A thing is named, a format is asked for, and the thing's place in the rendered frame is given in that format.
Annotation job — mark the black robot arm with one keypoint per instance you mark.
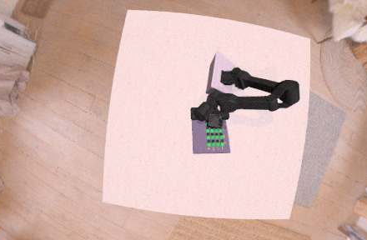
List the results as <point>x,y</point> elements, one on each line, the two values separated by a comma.
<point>287,91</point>

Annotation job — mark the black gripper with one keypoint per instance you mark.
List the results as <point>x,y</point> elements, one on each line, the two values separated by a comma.
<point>224,116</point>

